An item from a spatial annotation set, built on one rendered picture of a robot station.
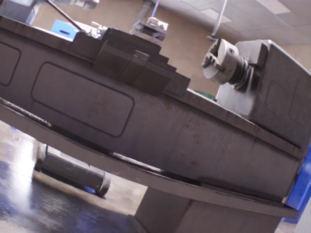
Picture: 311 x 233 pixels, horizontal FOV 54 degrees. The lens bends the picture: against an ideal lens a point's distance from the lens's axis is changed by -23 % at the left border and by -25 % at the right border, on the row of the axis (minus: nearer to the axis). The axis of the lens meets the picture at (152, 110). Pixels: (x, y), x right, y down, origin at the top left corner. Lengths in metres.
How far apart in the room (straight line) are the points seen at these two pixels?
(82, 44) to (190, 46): 8.15
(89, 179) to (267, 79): 1.40
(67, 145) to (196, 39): 8.43
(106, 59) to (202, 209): 0.83
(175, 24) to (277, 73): 7.68
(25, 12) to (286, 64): 1.49
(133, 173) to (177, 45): 8.10
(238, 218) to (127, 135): 0.77
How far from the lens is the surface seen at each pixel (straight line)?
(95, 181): 2.61
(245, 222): 1.99
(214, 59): 1.97
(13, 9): 1.74
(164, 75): 1.52
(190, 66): 9.59
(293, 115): 2.10
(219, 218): 1.87
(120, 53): 1.47
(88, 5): 1.85
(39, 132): 1.44
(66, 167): 2.54
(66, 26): 3.80
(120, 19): 9.18
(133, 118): 1.64
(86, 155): 1.46
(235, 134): 1.84
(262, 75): 1.94
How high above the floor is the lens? 0.65
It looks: 2 degrees up
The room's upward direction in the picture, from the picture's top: 23 degrees clockwise
